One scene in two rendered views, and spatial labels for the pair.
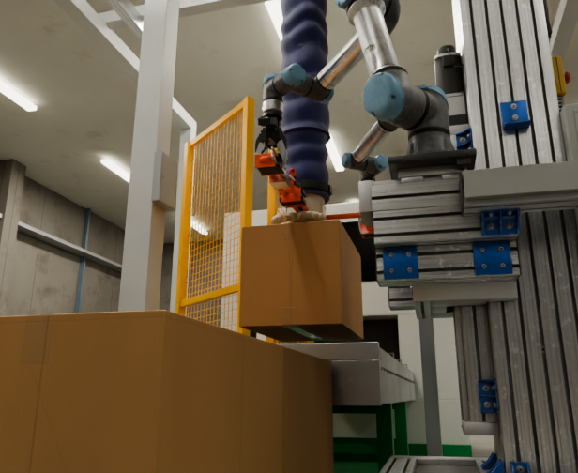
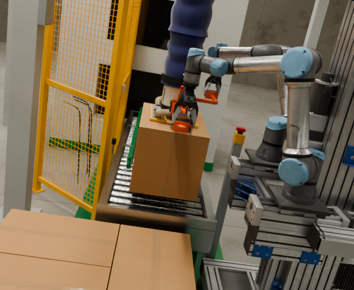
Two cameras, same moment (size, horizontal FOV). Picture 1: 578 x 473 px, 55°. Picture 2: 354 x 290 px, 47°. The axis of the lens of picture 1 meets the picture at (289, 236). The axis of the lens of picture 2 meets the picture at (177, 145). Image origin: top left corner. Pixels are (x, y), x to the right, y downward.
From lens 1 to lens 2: 1.47 m
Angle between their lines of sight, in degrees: 40
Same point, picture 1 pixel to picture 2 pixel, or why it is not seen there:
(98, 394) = not seen: outside the picture
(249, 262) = (141, 152)
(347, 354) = (197, 225)
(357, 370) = (201, 235)
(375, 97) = (289, 174)
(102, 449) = not seen: outside the picture
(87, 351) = not seen: outside the picture
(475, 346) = (277, 264)
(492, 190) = (333, 252)
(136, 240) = (23, 56)
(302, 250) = (180, 152)
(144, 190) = (29, 11)
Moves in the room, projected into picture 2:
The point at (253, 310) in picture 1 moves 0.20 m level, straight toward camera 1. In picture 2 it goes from (140, 183) to (150, 200)
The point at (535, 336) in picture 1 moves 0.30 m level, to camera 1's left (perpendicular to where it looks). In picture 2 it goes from (310, 271) to (258, 274)
